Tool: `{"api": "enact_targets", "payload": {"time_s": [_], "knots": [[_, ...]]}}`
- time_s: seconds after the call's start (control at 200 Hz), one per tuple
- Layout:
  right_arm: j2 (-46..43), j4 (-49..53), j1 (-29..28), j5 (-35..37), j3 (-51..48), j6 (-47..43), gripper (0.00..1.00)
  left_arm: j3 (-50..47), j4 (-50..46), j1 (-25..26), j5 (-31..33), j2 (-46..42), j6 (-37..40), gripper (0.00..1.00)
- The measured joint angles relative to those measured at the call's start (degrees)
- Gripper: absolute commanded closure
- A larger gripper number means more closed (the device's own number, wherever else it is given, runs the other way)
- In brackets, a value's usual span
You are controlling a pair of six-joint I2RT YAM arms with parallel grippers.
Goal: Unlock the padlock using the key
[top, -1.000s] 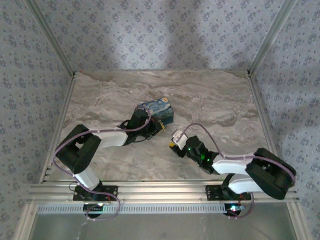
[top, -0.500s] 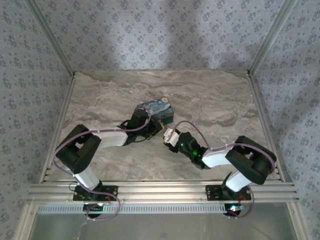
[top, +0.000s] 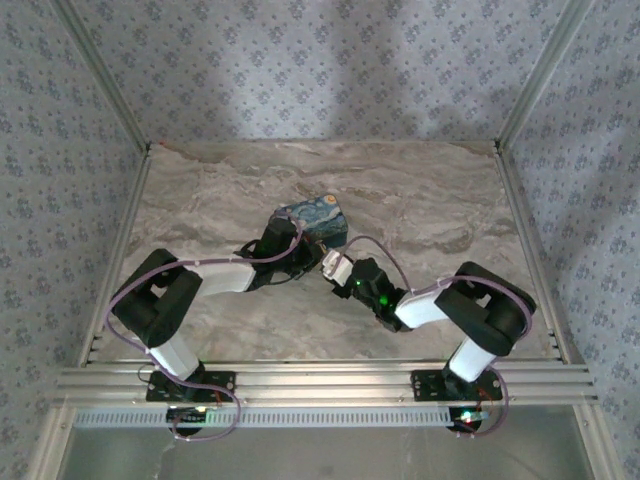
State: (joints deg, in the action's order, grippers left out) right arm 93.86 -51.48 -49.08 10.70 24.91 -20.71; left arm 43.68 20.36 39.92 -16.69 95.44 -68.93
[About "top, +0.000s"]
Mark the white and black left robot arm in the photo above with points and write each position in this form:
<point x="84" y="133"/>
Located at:
<point x="225" y="277"/>

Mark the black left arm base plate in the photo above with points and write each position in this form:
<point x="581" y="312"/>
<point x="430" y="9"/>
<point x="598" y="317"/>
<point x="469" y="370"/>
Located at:
<point x="222" y="382"/>

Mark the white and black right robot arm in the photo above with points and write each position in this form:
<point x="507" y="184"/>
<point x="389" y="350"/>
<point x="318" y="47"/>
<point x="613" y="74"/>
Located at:
<point x="420" y="310"/>

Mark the grey metal panel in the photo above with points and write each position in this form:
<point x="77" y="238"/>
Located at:
<point x="320" y="455"/>

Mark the aluminium frame post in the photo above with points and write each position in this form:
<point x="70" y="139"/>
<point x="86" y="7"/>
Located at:
<point x="545" y="75"/>
<point x="100" y="75"/>

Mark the aluminium table side rail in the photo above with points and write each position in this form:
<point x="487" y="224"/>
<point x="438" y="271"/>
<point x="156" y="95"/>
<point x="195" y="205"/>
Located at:
<point x="525" y="235"/>
<point x="127" y="235"/>

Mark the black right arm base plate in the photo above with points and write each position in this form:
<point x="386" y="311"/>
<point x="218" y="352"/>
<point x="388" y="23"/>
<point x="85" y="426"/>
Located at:
<point x="430" y="385"/>

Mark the starry night patterned box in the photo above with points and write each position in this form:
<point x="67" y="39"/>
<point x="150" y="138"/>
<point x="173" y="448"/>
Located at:
<point x="320" y="217"/>

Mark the aluminium mounting rail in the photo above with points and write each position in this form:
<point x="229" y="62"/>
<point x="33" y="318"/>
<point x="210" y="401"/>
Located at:
<point x="320" y="382"/>

